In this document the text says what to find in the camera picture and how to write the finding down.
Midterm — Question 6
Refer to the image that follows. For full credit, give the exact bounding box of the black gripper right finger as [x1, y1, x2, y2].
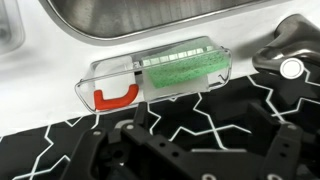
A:
[246, 99, 306, 180]

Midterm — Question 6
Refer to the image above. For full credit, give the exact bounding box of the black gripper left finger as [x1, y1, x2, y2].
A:
[59, 102, 151, 180]

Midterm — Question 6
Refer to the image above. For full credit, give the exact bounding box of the steel gooseneck faucet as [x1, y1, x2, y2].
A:
[252, 13, 320, 79]

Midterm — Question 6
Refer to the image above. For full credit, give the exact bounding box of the green sponge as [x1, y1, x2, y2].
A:
[141, 43, 233, 89]

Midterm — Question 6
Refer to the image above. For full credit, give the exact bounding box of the clear plastic sponge holder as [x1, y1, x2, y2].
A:
[74, 35, 233, 116]

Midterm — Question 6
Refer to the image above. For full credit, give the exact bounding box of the red curved scraper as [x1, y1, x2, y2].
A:
[93, 83, 140, 111]

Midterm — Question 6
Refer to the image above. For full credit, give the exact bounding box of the stainless steel sink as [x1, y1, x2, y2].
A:
[38, 0, 291, 46]

